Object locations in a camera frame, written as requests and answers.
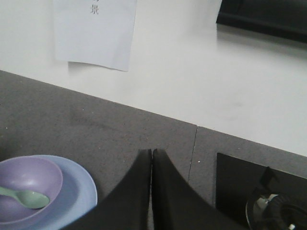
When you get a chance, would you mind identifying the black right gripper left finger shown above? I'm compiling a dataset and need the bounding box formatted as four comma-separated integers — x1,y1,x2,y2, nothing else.
63,149,152,230

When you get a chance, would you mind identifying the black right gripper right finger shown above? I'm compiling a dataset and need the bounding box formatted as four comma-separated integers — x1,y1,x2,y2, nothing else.
152,149,244,230

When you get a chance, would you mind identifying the mint green plastic spoon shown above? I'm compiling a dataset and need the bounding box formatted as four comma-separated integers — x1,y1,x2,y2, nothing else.
0,187,50,209

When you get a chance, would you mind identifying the purple plastic bowl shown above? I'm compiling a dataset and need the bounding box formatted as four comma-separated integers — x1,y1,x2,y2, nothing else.
0,156,63,230

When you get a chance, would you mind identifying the blue round plate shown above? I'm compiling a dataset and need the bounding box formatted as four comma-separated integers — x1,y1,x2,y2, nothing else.
15,155,97,230

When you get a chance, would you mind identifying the black glass gas hob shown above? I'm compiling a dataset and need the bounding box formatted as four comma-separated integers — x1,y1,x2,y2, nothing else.
215,153,307,230

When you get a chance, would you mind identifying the grey stone countertop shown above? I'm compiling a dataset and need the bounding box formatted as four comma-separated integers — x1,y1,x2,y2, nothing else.
0,71,307,229

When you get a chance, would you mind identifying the black range hood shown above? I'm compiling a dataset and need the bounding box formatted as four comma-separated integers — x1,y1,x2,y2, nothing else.
216,0,307,43

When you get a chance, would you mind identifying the gas burner ring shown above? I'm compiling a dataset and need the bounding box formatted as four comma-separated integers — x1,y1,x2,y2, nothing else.
245,186,307,230

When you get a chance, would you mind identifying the white paper sheet on wall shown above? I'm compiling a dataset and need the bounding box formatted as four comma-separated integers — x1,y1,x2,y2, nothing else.
53,0,137,71

